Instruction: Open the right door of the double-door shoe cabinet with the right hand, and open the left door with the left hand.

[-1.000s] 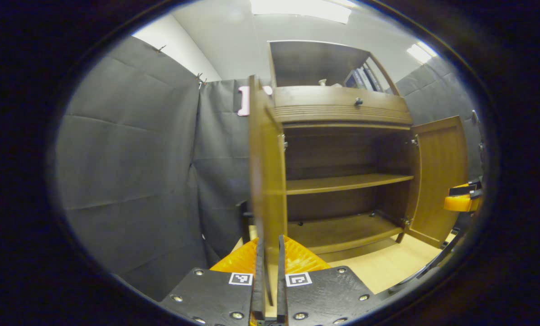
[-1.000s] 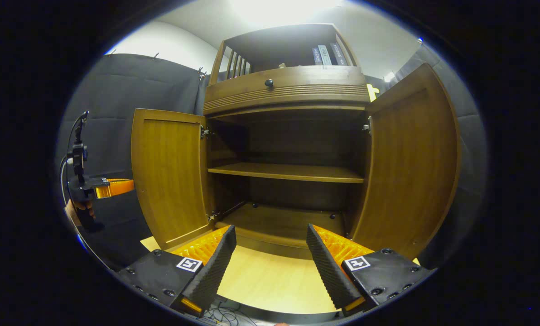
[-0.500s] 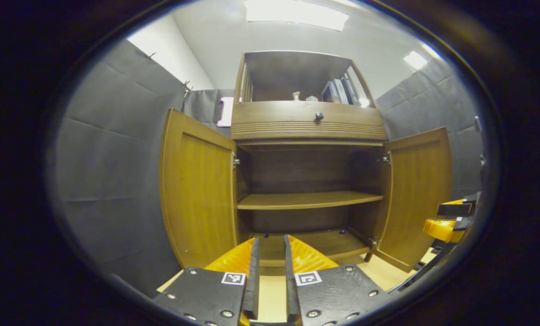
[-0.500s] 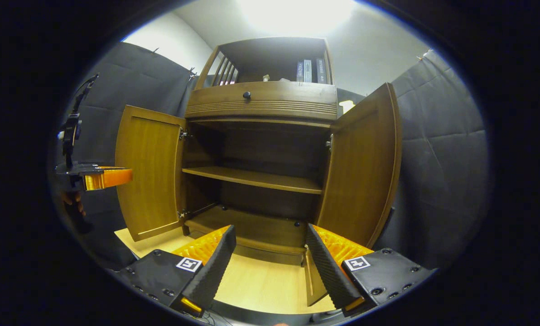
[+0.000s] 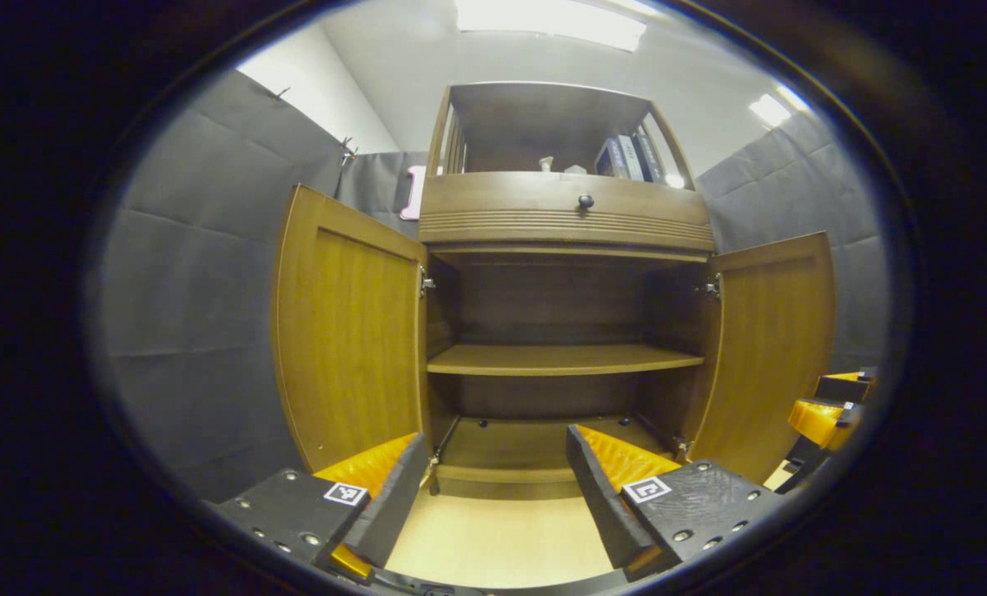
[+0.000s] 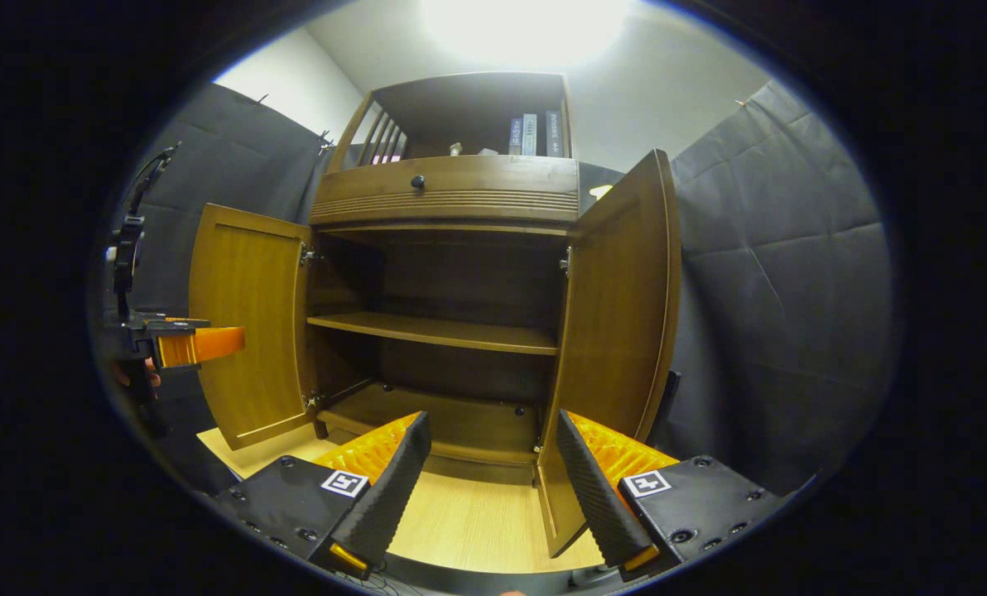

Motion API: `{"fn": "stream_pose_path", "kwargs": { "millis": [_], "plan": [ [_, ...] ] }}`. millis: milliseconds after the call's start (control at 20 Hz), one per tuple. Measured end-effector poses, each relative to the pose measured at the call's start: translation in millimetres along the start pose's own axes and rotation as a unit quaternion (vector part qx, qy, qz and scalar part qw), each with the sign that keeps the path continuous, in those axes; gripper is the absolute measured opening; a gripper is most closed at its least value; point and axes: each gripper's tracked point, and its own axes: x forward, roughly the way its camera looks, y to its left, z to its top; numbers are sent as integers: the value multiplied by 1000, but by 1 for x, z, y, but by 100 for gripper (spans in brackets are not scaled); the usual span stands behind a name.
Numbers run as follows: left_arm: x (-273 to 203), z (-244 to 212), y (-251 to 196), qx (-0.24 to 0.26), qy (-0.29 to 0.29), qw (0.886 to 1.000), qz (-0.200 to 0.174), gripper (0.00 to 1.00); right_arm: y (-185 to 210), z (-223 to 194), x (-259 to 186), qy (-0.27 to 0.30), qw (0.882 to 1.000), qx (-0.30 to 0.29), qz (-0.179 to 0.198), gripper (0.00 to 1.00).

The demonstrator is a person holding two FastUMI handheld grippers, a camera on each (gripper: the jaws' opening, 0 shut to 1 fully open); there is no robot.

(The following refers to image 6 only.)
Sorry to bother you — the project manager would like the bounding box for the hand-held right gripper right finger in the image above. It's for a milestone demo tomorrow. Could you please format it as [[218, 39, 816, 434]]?
[[556, 410, 788, 583]]

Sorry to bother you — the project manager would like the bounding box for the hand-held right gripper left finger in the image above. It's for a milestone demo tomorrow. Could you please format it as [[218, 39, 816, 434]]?
[[212, 411, 432, 580]]

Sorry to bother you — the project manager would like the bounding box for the wooden shoe cabinet door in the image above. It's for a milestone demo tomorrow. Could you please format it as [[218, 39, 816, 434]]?
[[188, 203, 316, 452], [535, 149, 683, 560]]

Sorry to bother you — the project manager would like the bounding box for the wooden double-door shoe cabinet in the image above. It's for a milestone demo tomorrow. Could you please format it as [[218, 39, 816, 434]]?
[[307, 71, 581, 489]]

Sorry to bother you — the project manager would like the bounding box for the black backdrop cloth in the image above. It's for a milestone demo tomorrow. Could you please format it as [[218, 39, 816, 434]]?
[[100, 79, 892, 497]]

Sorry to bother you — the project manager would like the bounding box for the wooden drawer with black knob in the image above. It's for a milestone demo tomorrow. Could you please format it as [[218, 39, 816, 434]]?
[[310, 156, 580, 226]]

